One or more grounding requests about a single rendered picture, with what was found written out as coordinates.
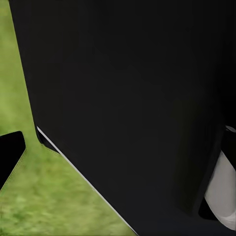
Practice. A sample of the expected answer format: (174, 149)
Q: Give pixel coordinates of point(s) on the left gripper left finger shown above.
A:
(12, 146)

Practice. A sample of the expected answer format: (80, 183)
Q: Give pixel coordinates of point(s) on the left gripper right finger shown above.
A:
(228, 146)

